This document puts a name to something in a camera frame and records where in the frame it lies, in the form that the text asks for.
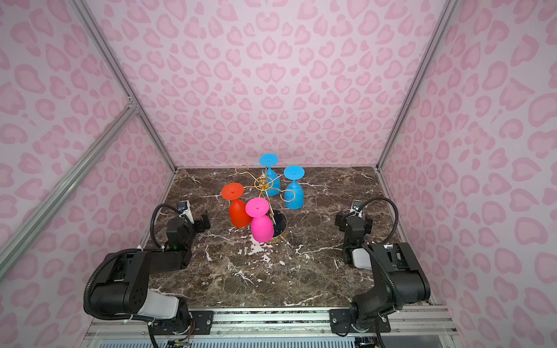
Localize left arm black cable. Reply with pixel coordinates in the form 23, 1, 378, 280
149, 203, 183, 249

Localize blue wine glass front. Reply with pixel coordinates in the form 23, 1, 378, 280
284, 165, 305, 210

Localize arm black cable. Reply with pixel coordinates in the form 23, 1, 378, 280
359, 197, 400, 244
149, 203, 183, 249

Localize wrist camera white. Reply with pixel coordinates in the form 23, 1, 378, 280
350, 200, 364, 216
176, 200, 194, 224

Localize blue wine glass rear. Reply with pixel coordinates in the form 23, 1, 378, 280
260, 153, 281, 197

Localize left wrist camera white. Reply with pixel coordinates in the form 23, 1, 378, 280
176, 200, 194, 224

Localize aluminium frame strut diagonal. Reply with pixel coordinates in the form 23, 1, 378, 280
1, 102, 136, 279

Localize magenta wine glass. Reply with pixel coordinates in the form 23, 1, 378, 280
245, 197, 274, 243

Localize aluminium mounting rail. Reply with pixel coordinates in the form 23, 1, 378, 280
81, 305, 462, 347

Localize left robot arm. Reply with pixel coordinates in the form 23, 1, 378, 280
84, 213, 211, 335

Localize blue wine glass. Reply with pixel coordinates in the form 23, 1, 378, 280
260, 153, 281, 197
284, 165, 305, 210

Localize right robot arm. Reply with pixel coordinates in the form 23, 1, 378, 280
329, 212, 431, 336

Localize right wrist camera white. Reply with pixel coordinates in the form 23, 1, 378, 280
350, 200, 364, 216

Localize gold wire glass rack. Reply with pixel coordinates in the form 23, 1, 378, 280
235, 165, 287, 242

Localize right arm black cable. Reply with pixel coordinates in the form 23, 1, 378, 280
359, 197, 400, 244

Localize red wine glass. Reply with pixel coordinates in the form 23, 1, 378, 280
221, 183, 252, 228

